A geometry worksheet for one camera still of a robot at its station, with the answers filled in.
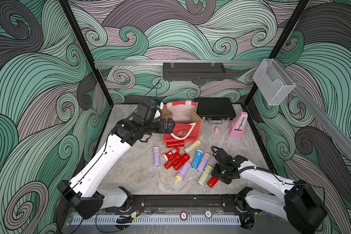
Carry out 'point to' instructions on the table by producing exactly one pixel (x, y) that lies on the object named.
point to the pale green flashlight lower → (204, 176)
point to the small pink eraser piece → (217, 130)
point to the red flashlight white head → (168, 156)
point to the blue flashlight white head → (198, 155)
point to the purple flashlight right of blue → (204, 162)
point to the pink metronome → (237, 126)
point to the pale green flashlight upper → (195, 145)
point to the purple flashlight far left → (156, 156)
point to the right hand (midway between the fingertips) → (213, 177)
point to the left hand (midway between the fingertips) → (167, 121)
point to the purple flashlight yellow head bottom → (179, 176)
